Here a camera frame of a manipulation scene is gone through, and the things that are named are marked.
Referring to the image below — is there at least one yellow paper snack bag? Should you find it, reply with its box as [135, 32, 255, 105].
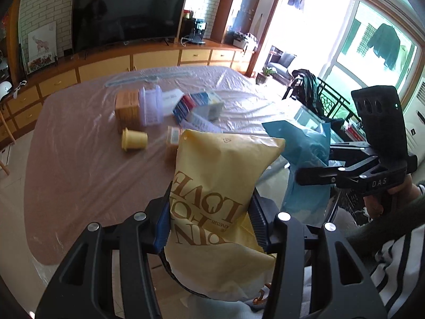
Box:
[164, 130, 285, 301]

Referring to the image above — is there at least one blue plastic bag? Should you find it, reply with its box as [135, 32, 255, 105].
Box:
[256, 120, 331, 226]

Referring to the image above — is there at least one yellow plastic cup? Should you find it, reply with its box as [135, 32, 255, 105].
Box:
[121, 128, 148, 151]

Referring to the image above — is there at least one orange label jar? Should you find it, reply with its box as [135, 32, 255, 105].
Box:
[165, 126, 182, 163]

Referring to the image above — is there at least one purple white pill tray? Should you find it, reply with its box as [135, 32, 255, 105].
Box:
[186, 112, 223, 133]
[139, 85, 164, 127]

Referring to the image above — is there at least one blue white medicine carton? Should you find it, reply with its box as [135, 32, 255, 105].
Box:
[173, 91, 224, 124]

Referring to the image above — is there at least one brown cardboard box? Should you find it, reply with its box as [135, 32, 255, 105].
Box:
[114, 90, 141, 133]

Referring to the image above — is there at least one white plastic box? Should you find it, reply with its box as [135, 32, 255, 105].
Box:
[162, 89, 184, 117]

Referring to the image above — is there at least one person right hand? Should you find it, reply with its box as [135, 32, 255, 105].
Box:
[364, 174, 424, 220]

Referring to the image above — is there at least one black folded stroller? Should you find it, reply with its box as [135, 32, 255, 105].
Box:
[283, 69, 325, 117]

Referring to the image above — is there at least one green hanging shirt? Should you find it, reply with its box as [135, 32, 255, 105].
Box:
[367, 24, 401, 71]

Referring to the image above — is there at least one potted green plant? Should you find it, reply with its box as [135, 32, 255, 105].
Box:
[256, 66, 276, 85]

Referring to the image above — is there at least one grey armchair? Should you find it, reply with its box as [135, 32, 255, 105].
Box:
[266, 46, 296, 85]

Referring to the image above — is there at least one wooden tv cabinet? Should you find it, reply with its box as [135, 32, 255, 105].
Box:
[1, 40, 254, 147]

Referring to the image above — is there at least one black coffee machine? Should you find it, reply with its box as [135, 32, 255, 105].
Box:
[189, 19, 207, 45]

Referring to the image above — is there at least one white dome helmet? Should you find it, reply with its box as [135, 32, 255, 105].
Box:
[0, 81, 13, 100]

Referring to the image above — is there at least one black flat screen television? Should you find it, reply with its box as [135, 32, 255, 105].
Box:
[71, 0, 185, 53]

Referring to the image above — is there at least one horse picture on canvas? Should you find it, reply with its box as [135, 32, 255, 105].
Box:
[27, 21, 57, 73]

